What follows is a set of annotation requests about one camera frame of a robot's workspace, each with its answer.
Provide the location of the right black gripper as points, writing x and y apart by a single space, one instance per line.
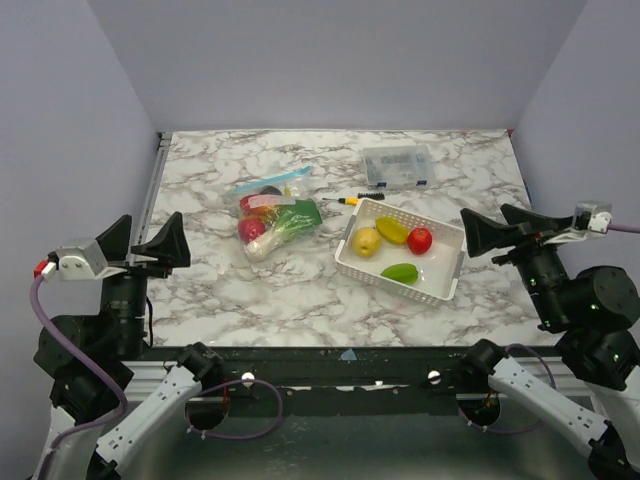
523 245

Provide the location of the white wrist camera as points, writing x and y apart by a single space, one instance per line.
591 220
83 260

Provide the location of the yellow handled screwdriver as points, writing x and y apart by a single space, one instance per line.
352 201

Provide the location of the red toy strawberry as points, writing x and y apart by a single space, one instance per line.
419 241

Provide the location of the green toy star fruit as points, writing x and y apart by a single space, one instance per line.
404 273

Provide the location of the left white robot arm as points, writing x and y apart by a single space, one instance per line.
93 432

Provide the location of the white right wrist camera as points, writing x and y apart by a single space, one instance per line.
591 220

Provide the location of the red yellow toy apple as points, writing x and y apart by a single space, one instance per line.
250 228

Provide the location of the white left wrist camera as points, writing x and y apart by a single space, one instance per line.
83 260

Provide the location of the white perforated plastic basket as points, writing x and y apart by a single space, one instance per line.
438 269

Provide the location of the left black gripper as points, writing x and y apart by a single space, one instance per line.
170 245

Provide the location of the yellow toy lemon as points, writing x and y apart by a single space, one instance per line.
366 242

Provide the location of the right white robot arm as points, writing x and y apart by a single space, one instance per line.
608 441

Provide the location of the clear zip top bag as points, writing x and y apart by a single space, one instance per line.
298 181

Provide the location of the clear plastic screw box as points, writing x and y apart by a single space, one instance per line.
398 167

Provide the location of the black bit holder strip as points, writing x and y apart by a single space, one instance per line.
375 195

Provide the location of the green toy leafy vegetable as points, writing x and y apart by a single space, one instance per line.
293 221

